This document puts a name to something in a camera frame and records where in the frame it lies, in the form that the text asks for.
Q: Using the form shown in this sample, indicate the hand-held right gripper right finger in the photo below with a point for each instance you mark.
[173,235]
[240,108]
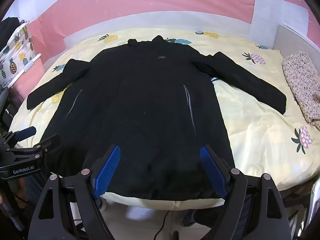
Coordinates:
[212,170]

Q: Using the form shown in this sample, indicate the beige bed headboard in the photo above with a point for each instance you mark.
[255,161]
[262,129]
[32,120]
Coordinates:
[297,40]

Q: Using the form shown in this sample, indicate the black stand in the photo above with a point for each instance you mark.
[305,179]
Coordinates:
[6,107]

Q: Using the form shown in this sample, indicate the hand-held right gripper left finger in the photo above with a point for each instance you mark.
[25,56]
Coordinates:
[108,170]

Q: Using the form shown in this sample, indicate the black long coat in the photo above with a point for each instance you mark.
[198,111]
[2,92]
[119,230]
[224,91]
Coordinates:
[150,105]

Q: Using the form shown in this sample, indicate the floral pillow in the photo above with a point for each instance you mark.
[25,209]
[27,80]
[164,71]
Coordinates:
[302,85]

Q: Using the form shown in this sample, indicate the dark hanging garment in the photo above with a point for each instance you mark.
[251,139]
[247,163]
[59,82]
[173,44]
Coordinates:
[7,30]

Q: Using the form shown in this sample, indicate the yellow pineapple print bedsheet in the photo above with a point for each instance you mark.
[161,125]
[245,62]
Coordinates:
[262,130]

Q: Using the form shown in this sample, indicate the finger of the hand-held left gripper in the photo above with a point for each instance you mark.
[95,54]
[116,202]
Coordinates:
[25,133]
[47,142]

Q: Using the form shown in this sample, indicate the pineapple print hanging organizer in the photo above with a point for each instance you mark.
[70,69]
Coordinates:
[15,55]

